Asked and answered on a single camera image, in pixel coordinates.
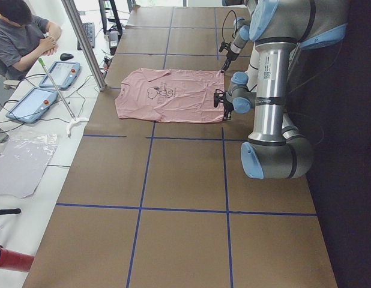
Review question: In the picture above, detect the pink Snoopy t-shirt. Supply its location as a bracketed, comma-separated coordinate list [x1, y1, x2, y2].
[115, 68, 225, 124]

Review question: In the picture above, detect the black keyboard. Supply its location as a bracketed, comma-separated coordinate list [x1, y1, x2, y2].
[82, 22, 95, 48]

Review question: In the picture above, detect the black stand leg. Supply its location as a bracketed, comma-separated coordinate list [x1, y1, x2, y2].
[0, 208, 22, 215]

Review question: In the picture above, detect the red cylinder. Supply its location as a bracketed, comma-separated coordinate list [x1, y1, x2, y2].
[0, 247, 34, 272]

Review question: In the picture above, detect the blue teach pendant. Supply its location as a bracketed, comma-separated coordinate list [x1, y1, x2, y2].
[6, 88, 58, 124]
[49, 61, 81, 91]

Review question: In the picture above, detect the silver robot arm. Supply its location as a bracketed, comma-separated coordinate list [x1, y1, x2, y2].
[219, 1, 258, 73]
[214, 1, 350, 179]

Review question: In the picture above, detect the black computer mouse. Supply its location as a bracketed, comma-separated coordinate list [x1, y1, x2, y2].
[59, 53, 74, 61]

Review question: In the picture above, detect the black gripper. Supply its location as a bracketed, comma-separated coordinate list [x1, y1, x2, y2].
[220, 43, 240, 73]
[224, 101, 234, 121]

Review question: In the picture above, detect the seated person grey shirt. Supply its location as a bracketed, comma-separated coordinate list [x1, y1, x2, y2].
[0, 1, 61, 80]

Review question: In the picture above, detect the near blue teach pendant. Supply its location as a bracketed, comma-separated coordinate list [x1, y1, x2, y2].
[6, 88, 58, 124]

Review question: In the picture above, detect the far blue teach pendant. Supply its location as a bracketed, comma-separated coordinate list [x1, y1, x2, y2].
[49, 61, 81, 91]

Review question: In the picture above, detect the white hook tool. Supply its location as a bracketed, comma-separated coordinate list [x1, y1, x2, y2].
[65, 117, 89, 138]

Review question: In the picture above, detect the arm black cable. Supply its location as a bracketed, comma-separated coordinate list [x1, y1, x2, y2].
[219, 10, 238, 53]

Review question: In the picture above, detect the aluminium frame post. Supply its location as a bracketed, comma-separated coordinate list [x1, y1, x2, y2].
[61, 0, 107, 91]

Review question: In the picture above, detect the clear plastic bag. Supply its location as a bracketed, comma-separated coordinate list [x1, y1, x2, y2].
[0, 131, 59, 199]

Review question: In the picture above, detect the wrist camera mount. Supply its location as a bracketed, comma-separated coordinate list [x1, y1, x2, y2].
[213, 89, 226, 108]

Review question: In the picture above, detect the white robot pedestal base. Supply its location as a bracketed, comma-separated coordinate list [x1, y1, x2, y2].
[246, 46, 260, 92]

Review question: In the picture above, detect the metal rod green tip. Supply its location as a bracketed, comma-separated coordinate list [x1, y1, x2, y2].
[38, 58, 76, 120]

